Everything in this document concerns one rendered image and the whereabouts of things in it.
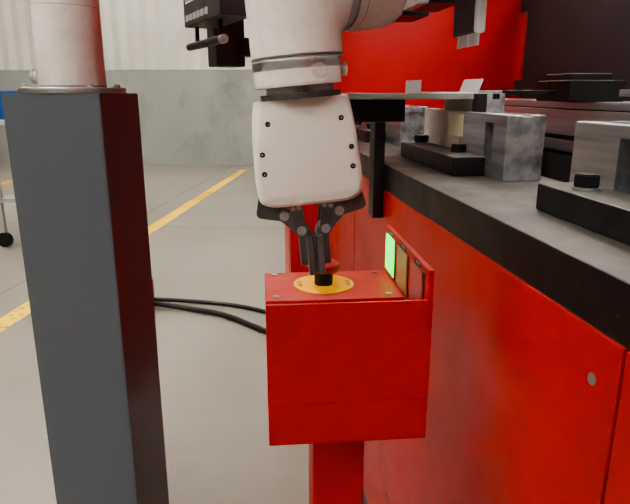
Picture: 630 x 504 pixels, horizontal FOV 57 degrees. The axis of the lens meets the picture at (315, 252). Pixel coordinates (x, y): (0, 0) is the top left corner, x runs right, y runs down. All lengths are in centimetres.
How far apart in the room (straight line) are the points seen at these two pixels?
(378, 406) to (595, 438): 20
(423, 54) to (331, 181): 148
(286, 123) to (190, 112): 808
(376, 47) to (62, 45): 108
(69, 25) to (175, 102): 751
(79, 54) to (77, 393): 65
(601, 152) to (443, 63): 137
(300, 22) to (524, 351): 36
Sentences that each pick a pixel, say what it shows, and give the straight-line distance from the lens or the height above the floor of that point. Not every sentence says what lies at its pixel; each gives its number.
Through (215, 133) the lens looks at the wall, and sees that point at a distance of 853.
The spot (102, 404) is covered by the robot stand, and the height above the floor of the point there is 40.
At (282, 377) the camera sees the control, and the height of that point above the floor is 74.
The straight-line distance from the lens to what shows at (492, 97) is 101.
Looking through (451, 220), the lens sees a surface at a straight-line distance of 76.
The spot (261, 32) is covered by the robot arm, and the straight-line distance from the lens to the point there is 54.
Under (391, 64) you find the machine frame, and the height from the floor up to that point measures 109.
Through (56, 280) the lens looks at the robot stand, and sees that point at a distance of 122.
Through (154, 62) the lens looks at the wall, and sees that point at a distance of 875.
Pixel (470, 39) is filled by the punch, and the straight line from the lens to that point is 113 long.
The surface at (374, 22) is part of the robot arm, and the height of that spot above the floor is 106.
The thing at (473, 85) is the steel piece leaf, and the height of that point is 101.
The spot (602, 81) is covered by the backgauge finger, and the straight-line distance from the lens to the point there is 121.
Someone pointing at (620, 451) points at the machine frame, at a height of 75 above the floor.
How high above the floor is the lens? 100
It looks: 15 degrees down
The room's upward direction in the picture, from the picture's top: straight up
